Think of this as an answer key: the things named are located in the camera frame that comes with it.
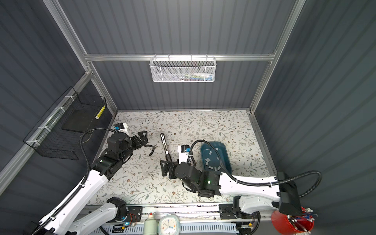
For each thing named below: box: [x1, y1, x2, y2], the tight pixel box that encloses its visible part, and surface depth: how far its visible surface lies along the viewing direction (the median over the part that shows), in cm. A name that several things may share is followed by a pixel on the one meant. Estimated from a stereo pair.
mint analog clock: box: [158, 213, 181, 235], surface depth 69 cm
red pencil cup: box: [271, 210, 315, 235], surface depth 60 cm
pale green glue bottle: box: [143, 214, 158, 235], surface depth 66 cm
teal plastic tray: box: [200, 141, 233, 174], surface depth 93 cm
